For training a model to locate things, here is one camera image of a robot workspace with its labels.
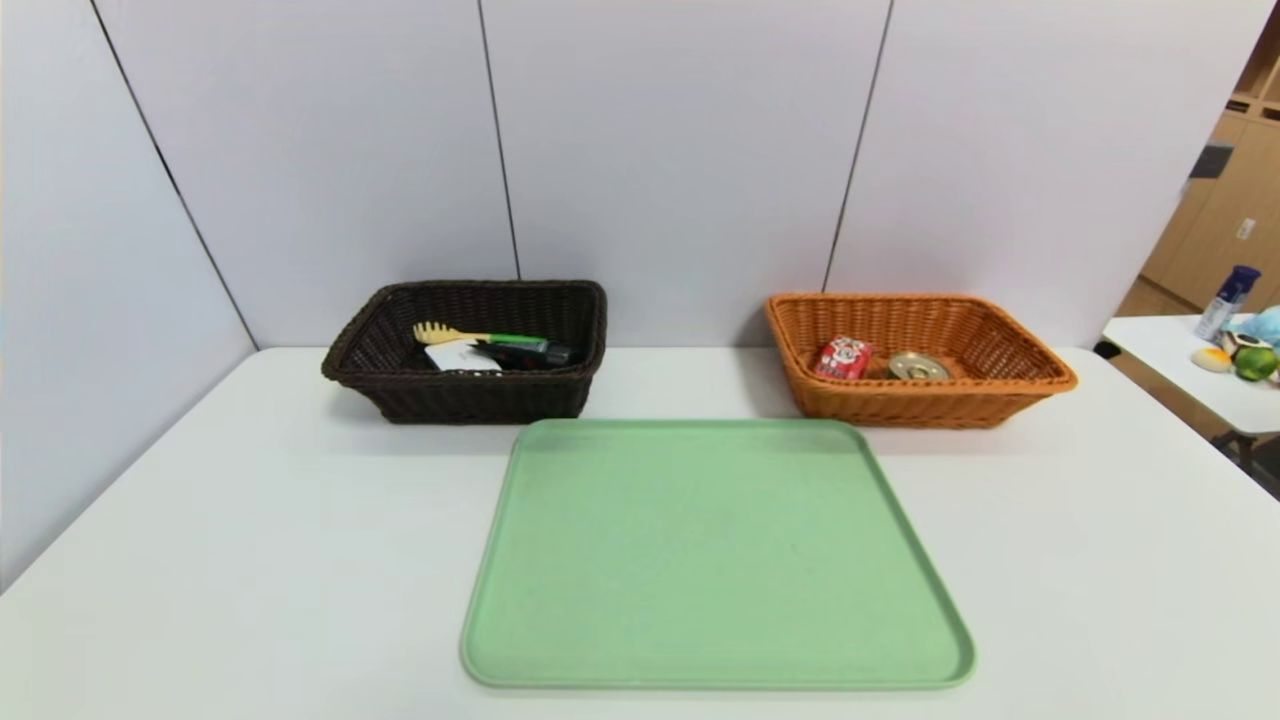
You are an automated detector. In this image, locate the dark green squeeze tube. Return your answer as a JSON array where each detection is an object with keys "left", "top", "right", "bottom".
[{"left": 472, "top": 340, "right": 573, "bottom": 371}]

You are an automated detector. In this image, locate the white rectangular case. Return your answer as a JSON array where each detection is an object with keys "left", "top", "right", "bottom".
[{"left": 424, "top": 340, "right": 503, "bottom": 374}]

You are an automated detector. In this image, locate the yellow pasta fork green handle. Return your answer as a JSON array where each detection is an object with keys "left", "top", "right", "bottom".
[{"left": 413, "top": 320, "right": 549, "bottom": 349}]

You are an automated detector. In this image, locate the red drink carton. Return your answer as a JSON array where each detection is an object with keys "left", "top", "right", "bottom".
[{"left": 815, "top": 336, "right": 876, "bottom": 381}]

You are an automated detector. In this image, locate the tin can with gold lid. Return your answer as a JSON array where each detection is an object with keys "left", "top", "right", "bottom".
[{"left": 887, "top": 350, "right": 954, "bottom": 382}]

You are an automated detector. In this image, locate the dark brown wicker basket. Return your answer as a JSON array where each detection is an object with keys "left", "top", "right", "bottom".
[{"left": 320, "top": 279, "right": 609, "bottom": 425}]

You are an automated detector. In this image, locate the orange wicker basket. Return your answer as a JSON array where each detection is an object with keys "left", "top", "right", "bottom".
[{"left": 765, "top": 292, "right": 1079, "bottom": 429}]

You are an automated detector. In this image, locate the light green plastic tray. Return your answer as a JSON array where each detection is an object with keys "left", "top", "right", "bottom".
[{"left": 459, "top": 417, "right": 978, "bottom": 692}]

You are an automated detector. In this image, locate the white side table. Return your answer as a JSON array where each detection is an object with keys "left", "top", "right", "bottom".
[{"left": 1103, "top": 313, "right": 1280, "bottom": 501}]

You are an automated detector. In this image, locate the blue capped spray bottle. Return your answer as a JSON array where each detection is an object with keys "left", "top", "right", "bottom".
[{"left": 1195, "top": 264, "right": 1263, "bottom": 342}]

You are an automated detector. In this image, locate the light wooden cabinet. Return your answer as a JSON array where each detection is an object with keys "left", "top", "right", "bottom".
[{"left": 1115, "top": 10, "right": 1280, "bottom": 317}]

